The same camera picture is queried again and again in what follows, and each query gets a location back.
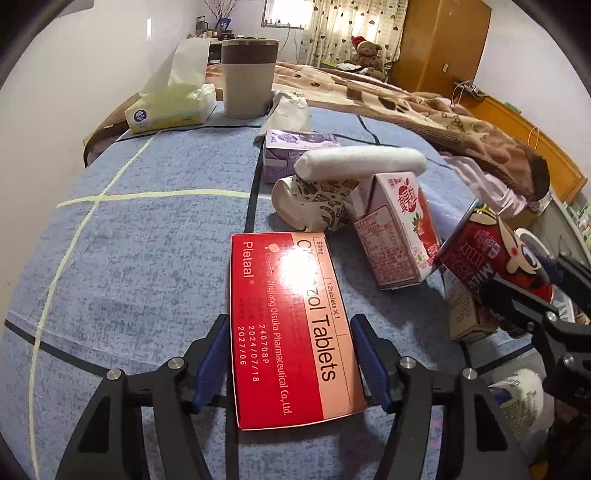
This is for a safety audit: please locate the brown teddy bear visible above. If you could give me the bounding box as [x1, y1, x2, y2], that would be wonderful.
[348, 36, 386, 77]

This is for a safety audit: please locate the small window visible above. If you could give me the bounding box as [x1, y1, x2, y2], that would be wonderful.
[262, 0, 305, 28]

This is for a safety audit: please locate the cluttered shelf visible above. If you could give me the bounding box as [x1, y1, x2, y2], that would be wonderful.
[187, 16, 241, 65]

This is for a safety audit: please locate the strawberry milk carton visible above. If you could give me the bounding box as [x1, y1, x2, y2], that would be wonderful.
[353, 172, 441, 291]

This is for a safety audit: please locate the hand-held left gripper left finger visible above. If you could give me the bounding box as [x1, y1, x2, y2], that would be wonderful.
[55, 314, 232, 480]

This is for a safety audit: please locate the dry branch decoration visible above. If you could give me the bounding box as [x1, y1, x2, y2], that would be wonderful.
[203, 0, 241, 19]

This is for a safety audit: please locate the yellow tissue pack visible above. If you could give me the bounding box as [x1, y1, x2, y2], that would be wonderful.
[124, 38, 217, 136]

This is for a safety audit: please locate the patterned paper cup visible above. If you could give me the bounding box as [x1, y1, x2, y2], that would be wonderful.
[271, 175, 361, 233]

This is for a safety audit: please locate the wooden headboard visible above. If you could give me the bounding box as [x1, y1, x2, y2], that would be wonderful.
[466, 95, 588, 204]

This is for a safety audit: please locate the purple blueberry milk carton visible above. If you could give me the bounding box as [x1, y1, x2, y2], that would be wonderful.
[261, 129, 342, 184]

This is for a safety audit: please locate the heart patterned curtain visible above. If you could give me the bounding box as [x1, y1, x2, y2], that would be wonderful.
[299, 0, 409, 70]

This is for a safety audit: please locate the red cartoon drink can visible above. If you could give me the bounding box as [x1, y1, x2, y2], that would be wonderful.
[434, 199, 578, 340]

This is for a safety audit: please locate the grey and brown tumbler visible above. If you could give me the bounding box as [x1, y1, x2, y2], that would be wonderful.
[221, 39, 280, 120]

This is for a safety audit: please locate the red tablet box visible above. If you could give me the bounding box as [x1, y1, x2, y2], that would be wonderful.
[229, 232, 368, 431]

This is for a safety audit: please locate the brown printed blanket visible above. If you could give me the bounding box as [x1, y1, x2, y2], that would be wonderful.
[205, 62, 550, 201]

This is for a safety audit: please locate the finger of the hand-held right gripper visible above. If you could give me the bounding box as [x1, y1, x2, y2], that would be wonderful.
[551, 255, 591, 324]
[480, 276, 591, 398]

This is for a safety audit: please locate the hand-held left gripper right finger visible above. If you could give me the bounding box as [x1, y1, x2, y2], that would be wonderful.
[350, 314, 532, 480]

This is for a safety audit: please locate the brown drink carton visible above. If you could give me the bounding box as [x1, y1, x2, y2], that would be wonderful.
[443, 270, 499, 342]

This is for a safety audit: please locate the wooden wardrobe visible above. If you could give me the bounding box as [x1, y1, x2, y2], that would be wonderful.
[390, 0, 492, 107]

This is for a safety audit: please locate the white labelled container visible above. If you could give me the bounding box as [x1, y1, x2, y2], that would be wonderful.
[487, 368, 546, 455]

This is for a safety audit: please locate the pink bed sheet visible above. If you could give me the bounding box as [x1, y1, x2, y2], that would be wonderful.
[441, 154, 527, 217]

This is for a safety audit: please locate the white foam roll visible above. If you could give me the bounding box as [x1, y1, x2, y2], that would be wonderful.
[294, 145, 428, 181]

